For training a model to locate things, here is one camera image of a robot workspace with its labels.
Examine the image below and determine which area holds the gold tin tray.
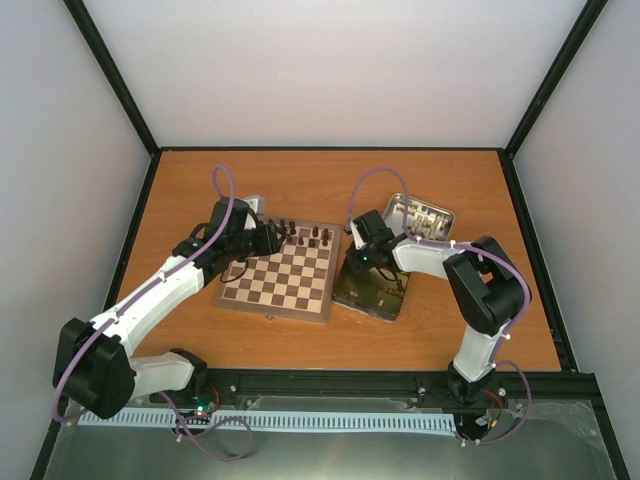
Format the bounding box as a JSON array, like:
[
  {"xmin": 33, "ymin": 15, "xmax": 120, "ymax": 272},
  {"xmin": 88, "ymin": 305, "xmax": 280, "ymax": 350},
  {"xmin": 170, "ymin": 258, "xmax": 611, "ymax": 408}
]
[{"xmin": 331, "ymin": 251, "xmax": 410, "ymax": 323}]

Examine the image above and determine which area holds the pile of white chess pieces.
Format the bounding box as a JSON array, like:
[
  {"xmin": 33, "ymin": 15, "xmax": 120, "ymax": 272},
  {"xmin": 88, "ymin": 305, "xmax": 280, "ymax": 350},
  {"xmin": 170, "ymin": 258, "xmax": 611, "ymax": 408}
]
[{"xmin": 407, "ymin": 201, "xmax": 453, "ymax": 240}]

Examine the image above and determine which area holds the black frame post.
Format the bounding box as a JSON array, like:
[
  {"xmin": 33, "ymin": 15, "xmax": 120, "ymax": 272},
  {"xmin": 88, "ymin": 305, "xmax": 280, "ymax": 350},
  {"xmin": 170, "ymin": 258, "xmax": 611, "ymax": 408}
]
[
  {"xmin": 63, "ymin": 0, "xmax": 159, "ymax": 156},
  {"xmin": 504, "ymin": 0, "xmax": 608, "ymax": 161}
]

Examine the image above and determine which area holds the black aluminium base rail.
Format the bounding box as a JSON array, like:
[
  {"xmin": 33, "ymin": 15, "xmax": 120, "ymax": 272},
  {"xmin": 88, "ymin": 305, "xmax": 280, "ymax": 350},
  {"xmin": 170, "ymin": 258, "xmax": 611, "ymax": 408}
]
[{"xmin": 171, "ymin": 368, "xmax": 600, "ymax": 410}]

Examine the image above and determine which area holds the black frame post right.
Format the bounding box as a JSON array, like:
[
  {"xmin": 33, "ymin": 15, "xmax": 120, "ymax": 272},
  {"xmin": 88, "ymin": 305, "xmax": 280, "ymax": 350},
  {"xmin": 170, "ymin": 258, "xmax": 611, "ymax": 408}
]
[{"xmin": 504, "ymin": 0, "xmax": 608, "ymax": 161}]

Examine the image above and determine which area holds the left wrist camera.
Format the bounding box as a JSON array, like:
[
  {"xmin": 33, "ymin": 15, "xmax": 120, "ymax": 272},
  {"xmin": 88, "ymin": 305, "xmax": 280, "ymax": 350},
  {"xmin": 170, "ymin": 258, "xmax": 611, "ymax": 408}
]
[{"xmin": 244, "ymin": 195, "xmax": 266, "ymax": 216}]

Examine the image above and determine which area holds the silver tin tray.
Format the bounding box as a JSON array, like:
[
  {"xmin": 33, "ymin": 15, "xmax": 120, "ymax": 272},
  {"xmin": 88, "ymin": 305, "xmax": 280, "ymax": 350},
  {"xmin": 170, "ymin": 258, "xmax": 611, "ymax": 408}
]
[{"xmin": 382, "ymin": 193, "xmax": 455, "ymax": 241}]

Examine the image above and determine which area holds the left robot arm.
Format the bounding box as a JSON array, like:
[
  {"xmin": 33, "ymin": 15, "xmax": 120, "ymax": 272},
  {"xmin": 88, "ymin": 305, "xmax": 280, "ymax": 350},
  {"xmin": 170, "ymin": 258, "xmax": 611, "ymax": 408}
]
[{"xmin": 53, "ymin": 195, "xmax": 286, "ymax": 419}]

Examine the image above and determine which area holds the purple cable loop front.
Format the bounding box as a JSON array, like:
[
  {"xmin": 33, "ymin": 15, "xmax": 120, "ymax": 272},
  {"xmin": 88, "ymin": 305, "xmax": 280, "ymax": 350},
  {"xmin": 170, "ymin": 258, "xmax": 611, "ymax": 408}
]
[{"xmin": 159, "ymin": 392, "xmax": 254, "ymax": 460}]

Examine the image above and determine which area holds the pile of dark chess pieces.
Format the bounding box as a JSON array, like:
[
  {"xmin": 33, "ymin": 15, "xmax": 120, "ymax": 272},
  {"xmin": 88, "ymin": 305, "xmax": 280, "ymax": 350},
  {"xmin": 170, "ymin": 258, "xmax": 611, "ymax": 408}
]
[{"xmin": 376, "ymin": 277, "xmax": 407, "ymax": 301}]

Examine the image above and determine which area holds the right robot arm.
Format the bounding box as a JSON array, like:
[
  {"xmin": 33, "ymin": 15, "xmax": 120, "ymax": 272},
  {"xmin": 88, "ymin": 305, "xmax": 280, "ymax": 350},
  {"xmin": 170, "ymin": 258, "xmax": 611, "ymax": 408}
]
[{"xmin": 346, "ymin": 210, "xmax": 532, "ymax": 405}]

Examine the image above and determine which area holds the small green circuit board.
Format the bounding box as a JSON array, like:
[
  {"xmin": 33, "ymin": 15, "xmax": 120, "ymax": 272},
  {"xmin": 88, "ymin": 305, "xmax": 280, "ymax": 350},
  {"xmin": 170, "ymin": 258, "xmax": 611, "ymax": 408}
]
[{"xmin": 178, "ymin": 392, "xmax": 220, "ymax": 418}]

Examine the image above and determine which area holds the wooden folding chess board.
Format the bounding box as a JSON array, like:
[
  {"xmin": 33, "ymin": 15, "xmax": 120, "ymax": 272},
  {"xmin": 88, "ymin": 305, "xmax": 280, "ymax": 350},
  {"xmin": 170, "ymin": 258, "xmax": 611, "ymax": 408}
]
[{"xmin": 215, "ymin": 217, "xmax": 342, "ymax": 323}]

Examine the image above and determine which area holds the black frame post left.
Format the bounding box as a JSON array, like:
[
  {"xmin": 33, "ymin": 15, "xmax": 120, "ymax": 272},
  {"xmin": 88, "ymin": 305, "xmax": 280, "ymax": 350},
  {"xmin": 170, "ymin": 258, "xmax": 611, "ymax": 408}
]
[{"xmin": 63, "ymin": 0, "xmax": 159, "ymax": 156}]

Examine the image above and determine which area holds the light blue cable duct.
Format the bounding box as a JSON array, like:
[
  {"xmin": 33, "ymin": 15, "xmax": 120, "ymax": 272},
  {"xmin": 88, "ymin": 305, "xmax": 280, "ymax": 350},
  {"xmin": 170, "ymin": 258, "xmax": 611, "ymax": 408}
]
[{"xmin": 78, "ymin": 408, "xmax": 456, "ymax": 436}]

